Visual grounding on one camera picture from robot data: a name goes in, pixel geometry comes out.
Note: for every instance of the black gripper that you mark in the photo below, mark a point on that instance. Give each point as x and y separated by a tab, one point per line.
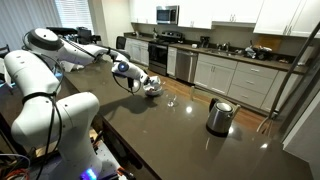
146	81

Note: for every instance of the white ceramic mug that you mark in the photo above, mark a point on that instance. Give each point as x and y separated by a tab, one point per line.
154	82

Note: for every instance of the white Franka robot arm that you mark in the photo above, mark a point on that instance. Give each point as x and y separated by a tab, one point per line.
33	83

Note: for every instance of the white ceramic bowl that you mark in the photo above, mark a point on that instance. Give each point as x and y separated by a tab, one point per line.
154	93

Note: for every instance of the white two-door base cabinet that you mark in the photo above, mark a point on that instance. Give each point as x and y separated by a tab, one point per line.
271	93

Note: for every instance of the black kitchen stove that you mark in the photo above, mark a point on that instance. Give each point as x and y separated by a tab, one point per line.
160	55

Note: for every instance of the narrow white base cabinet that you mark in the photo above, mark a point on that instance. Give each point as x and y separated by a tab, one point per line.
171	61

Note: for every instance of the stainless steel dishwasher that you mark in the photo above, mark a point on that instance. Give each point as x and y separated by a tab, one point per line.
186	65

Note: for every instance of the black office chair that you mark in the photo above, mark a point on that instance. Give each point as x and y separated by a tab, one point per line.
120	42

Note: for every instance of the dark glass bottle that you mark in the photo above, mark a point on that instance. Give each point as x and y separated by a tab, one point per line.
154	33

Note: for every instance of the small white counter container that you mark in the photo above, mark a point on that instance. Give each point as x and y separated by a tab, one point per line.
194	45

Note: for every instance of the white sink base cabinet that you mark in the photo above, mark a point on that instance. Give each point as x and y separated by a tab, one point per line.
213	76

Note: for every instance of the stainless steel microwave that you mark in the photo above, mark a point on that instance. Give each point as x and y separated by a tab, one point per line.
166	15

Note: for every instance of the black coffee maker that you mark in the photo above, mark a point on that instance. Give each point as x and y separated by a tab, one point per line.
204	41

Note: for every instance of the white fabric covered furniture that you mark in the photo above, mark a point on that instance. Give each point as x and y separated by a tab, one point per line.
71	66

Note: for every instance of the steel pot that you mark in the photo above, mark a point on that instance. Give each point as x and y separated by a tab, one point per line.
218	116

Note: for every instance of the metal sink faucet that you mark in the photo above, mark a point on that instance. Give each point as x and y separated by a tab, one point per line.
226	46

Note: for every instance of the tan wooden chair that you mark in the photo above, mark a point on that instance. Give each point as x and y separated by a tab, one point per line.
237	110

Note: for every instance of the white window blind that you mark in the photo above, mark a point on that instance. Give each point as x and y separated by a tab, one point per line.
73	13

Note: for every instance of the white drawer base cabinet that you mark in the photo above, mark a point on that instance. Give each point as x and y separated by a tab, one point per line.
253	83

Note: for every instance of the dish pile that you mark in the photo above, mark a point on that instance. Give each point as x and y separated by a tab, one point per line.
256	51

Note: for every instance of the wooden cutting board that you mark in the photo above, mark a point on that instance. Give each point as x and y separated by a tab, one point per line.
269	42

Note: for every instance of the stainless steel refrigerator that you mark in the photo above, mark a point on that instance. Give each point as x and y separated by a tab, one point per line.
310	86

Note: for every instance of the white paper towel roll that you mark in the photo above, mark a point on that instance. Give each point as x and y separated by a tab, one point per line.
309	57

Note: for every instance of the white wall cabinets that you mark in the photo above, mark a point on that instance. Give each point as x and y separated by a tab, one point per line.
200	11
286	15

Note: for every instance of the white perforated base plate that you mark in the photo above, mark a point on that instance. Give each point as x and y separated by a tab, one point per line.
108	161

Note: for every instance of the black stereo camera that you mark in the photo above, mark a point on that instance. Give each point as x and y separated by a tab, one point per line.
63	30

